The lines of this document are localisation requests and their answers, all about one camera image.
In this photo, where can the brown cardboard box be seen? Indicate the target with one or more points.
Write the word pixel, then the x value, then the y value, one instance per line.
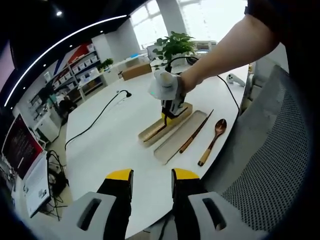
pixel 136 71

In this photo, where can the grey mesh office chair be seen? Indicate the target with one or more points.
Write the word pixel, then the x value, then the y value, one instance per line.
pixel 270 150

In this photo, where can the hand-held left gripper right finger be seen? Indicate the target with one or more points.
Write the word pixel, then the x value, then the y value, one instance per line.
pixel 190 205

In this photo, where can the translucent beige cutlery case lid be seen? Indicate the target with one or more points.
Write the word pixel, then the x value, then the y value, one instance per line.
pixel 175 142

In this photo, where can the white counter cabinet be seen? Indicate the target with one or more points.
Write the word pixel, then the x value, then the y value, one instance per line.
pixel 112 75

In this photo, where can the dark wooden chopstick utensil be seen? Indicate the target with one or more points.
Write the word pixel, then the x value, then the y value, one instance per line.
pixel 197 130
pixel 155 131

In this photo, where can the round ceiling downlight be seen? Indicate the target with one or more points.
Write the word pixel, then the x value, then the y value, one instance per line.
pixel 59 13

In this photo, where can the curved ceiling strip light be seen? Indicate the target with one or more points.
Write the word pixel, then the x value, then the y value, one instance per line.
pixel 50 46

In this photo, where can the brown wooden spoon utensil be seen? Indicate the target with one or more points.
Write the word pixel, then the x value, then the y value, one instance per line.
pixel 220 126

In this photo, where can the low white cabinet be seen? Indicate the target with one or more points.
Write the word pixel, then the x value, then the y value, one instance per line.
pixel 47 128

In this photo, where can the large potted green plant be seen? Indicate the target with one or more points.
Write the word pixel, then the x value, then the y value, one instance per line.
pixel 177 45

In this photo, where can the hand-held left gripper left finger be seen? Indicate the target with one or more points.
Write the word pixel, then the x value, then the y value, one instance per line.
pixel 115 200

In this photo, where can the shelving with white bins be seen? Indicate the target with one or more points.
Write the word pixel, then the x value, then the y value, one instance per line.
pixel 75 70

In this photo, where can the small potted green plant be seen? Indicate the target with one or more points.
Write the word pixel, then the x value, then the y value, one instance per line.
pixel 106 63

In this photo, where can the beige cutlery case base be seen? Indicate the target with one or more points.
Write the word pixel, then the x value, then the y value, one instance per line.
pixel 150 140

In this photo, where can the white laptop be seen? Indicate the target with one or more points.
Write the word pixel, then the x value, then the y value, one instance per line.
pixel 20 147

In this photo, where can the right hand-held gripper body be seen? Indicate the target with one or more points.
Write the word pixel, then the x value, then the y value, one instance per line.
pixel 167 86

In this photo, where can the wide bright window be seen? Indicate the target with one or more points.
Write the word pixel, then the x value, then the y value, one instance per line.
pixel 207 20

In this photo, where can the person's dark shirt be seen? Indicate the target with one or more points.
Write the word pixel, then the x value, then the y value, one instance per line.
pixel 287 20

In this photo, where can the white handheld controller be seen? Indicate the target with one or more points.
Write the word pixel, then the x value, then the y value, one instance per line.
pixel 235 79

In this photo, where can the narrow bright window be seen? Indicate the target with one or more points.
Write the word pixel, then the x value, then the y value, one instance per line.
pixel 147 27

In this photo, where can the small display box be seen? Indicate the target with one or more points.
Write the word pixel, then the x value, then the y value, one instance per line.
pixel 205 45

